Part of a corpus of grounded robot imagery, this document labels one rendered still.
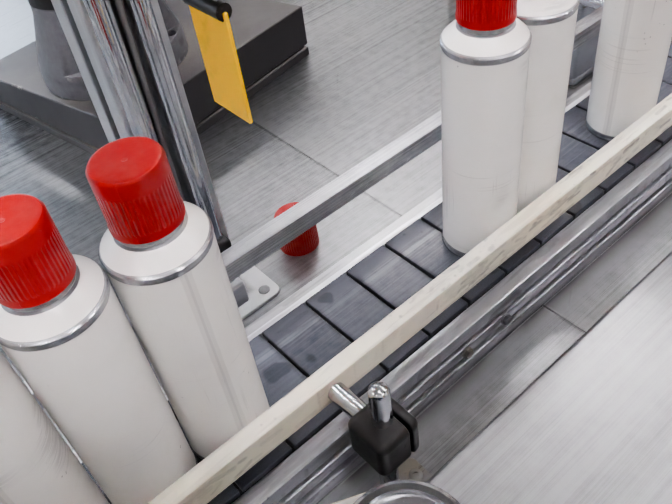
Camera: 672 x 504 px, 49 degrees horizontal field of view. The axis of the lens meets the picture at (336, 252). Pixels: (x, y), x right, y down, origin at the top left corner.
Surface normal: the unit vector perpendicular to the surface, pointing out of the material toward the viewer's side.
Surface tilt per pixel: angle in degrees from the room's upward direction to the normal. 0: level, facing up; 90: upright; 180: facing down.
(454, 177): 90
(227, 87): 90
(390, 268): 0
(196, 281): 90
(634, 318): 0
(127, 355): 90
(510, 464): 0
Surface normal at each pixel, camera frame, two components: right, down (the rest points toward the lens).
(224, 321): 0.86, 0.29
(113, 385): 0.70, 0.44
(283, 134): -0.11, -0.70
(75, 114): -0.62, 0.60
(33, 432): 0.99, 0.01
